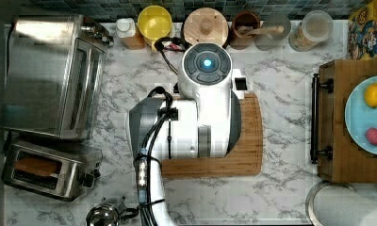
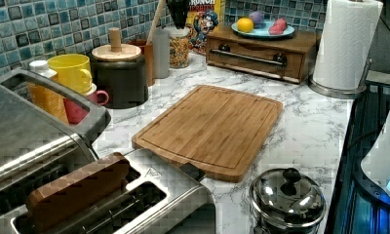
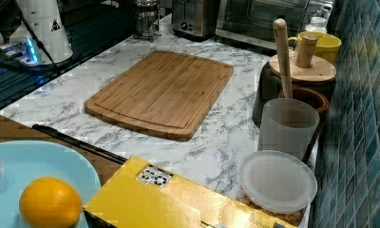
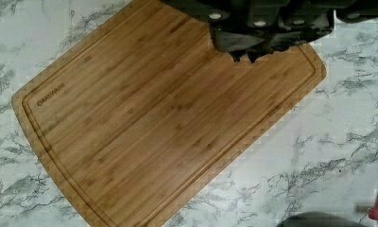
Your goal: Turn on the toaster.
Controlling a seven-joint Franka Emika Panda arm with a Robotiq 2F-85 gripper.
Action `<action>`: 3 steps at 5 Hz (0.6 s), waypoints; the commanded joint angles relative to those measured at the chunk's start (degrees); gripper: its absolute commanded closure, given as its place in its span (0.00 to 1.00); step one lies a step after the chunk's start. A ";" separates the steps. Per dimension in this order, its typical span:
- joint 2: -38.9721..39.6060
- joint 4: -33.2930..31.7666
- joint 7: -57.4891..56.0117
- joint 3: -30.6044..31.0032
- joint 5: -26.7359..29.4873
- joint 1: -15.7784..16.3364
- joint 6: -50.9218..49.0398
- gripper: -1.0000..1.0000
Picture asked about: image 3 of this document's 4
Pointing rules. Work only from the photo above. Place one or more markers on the stainless toaster oven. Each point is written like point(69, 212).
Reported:
point(251, 21)

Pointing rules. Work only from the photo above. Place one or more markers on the wooden lid with knob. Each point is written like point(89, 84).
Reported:
point(306, 68)

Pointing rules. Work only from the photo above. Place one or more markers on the stainless steel toaster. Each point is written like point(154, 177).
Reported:
point(195, 18)

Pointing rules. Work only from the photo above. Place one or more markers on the wooden pestle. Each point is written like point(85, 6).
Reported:
point(281, 41)

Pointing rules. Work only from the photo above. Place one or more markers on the brown ceramic pot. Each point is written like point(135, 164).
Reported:
point(312, 98)

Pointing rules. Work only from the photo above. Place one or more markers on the plastic container with lid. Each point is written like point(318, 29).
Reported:
point(277, 184)

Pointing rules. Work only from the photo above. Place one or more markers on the white bottle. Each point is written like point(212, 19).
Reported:
point(317, 24)

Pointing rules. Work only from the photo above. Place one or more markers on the frosted plastic cup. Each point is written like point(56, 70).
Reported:
point(287, 125)

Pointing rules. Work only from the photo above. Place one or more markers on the bamboo cutting board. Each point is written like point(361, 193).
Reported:
point(166, 94)

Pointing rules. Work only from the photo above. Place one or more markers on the light blue plate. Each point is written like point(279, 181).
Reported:
point(22, 162)

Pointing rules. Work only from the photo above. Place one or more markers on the orange fruit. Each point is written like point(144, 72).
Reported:
point(48, 202)

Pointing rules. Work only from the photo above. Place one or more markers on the glass french press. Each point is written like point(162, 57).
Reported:
point(146, 19)

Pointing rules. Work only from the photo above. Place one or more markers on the yellow cardboard box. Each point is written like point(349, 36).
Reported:
point(142, 195)

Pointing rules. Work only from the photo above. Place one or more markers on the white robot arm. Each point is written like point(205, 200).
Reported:
point(43, 18)

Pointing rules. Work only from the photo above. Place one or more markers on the black knife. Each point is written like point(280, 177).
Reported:
point(83, 145)

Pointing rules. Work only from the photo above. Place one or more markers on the yellow mug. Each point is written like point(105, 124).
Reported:
point(327, 45)

